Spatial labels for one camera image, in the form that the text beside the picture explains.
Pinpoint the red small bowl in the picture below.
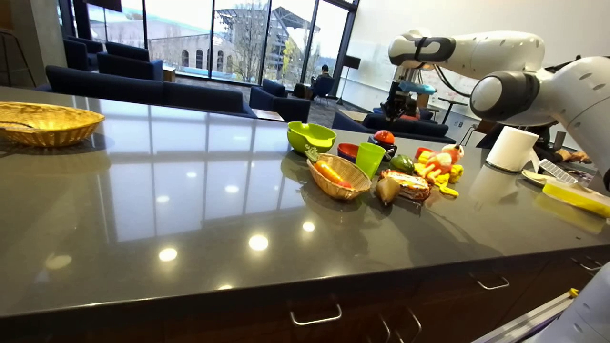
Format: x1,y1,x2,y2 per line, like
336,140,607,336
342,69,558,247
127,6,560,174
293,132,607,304
335,142,361,163

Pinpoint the navy armchair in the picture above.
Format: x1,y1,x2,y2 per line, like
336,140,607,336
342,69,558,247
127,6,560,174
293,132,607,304
247,79,314,125

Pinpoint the brown toy food piece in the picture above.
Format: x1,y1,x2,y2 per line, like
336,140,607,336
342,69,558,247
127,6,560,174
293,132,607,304
378,168,434,207

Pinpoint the dark low sofa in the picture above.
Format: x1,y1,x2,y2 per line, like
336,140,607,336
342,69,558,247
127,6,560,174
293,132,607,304
331,106,457,146

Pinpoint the white rods bundle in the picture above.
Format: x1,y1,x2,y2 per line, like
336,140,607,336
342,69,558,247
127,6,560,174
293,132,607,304
470,287,580,343

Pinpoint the navy sofa with cushions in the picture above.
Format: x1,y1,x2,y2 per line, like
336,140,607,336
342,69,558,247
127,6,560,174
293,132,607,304
62,39,165,83

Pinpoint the yellow sponge block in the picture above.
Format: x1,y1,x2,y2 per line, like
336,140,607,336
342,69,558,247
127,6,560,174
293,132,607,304
540,180,610,220

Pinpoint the seated person in background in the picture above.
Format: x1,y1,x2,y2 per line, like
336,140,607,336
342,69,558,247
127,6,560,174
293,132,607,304
314,64,335,98

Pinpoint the green toy pepper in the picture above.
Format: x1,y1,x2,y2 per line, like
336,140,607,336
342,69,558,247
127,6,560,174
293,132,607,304
388,153,415,176

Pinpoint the silver drawer handle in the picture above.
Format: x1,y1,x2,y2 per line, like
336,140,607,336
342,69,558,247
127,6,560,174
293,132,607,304
287,302,344,330
474,275,512,294
378,309,424,343

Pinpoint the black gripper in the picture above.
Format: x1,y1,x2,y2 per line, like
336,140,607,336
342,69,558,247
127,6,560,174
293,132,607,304
382,81,415,123

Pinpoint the green plastic bowl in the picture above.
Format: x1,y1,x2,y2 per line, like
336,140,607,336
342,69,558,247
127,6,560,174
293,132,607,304
285,121,336,155

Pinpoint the orange toy carrot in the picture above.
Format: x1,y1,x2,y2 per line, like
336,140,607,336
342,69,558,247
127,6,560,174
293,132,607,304
314,159,352,191

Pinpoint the white paper towel roll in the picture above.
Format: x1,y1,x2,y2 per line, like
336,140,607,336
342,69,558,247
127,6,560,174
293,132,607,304
483,125,540,174

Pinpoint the small woven basket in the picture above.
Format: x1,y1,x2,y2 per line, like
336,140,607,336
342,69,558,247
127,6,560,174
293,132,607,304
306,153,373,205

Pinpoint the red toy fruit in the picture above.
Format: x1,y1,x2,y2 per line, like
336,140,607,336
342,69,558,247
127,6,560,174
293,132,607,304
371,128,399,159

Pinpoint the green plastic cup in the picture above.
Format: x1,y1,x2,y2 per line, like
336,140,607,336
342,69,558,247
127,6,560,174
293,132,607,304
354,142,388,180

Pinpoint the large yellow wicker basket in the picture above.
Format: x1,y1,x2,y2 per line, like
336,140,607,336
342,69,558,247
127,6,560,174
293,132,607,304
0,100,106,151

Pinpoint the long navy sofa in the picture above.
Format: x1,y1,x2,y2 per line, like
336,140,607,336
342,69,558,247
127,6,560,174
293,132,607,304
43,64,251,117

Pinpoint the white sheet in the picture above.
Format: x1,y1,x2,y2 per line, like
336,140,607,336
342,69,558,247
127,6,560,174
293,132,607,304
537,264,610,343

